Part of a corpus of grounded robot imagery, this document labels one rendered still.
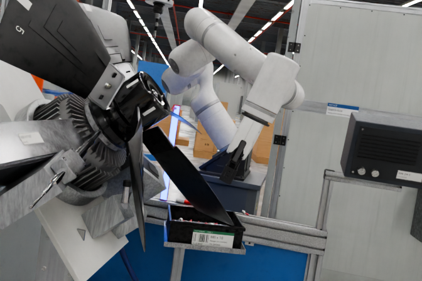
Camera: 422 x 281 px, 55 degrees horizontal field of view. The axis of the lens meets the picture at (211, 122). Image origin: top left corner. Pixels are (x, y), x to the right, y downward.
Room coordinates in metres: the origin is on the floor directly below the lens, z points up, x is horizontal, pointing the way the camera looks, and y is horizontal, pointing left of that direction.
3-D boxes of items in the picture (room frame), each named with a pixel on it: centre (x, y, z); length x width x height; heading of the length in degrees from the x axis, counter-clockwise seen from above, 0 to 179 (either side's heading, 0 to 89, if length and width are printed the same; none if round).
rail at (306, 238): (1.38, 0.02, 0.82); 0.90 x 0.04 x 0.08; 82
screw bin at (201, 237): (1.20, -0.02, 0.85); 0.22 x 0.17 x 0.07; 98
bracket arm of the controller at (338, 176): (1.30, -0.51, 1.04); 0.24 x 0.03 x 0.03; 82
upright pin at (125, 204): (0.91, 0.17, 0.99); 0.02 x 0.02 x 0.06
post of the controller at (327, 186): (1.31, -0.40, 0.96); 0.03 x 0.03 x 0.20; 82
